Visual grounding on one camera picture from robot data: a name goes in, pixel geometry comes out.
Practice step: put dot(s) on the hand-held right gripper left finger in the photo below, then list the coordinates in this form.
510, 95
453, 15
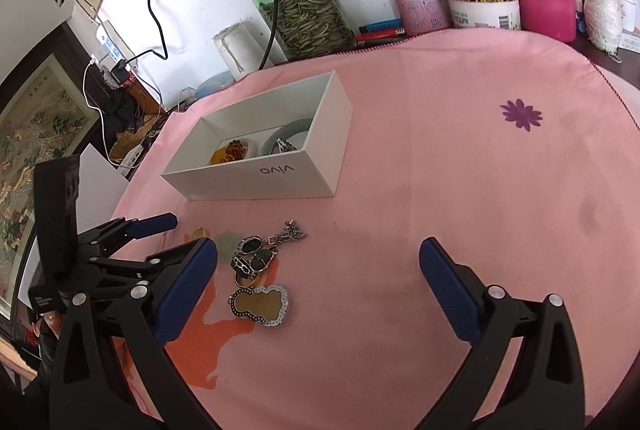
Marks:
185, 290

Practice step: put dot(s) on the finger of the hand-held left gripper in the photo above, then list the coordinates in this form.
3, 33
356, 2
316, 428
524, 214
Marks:
170, 254
155, 224

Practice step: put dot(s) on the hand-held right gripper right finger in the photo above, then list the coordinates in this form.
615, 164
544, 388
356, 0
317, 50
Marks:
445, 290

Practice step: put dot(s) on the orange amber pendant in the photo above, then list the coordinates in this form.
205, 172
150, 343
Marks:
200, 232

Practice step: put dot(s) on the pale jade pendant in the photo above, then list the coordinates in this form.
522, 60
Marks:
226, 244

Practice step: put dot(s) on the silver-framed gourd pendant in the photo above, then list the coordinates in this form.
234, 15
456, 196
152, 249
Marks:
260, 307

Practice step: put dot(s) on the white cardboard box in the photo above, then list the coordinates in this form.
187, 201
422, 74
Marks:
260, 177

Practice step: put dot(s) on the white cardboard sheet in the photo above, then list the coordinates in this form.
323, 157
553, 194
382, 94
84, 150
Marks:
100, 190

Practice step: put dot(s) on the framed landscape painting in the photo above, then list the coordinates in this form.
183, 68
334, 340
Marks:
30, 150

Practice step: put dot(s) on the orange amber disc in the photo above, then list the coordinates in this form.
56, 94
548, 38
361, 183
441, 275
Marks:
220, 157

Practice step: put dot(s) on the orange wooden box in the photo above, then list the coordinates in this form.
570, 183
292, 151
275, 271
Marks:
145, 95

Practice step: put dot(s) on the pink cloth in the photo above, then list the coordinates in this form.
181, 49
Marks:
425, 160

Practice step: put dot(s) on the blue glasses case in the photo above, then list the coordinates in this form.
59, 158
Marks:
215, 85

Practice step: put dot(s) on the black charger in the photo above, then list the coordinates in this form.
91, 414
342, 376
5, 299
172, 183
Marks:
119, 72

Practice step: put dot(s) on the green jade bangle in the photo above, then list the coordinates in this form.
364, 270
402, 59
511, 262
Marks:
295, 128

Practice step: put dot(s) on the white power strip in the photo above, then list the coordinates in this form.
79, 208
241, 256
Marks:
107, 41

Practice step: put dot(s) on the white thread spool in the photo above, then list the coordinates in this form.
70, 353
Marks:
235, 50

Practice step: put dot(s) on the glass jar of seeds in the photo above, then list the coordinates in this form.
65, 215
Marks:
300, 20

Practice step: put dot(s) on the red utility knife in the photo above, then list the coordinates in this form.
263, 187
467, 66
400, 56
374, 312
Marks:
380, 35

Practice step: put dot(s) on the blue orange utility knife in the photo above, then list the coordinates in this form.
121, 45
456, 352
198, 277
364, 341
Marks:
380, 26

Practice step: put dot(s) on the white plastic tub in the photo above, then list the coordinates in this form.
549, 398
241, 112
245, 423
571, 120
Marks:
480, 12

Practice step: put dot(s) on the pink plastic basket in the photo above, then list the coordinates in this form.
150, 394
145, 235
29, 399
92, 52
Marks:
545, 15

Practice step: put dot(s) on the snack packet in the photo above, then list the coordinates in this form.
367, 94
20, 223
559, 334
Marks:
631, 41

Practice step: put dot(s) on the white thread cone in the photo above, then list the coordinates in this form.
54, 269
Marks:
602, 15

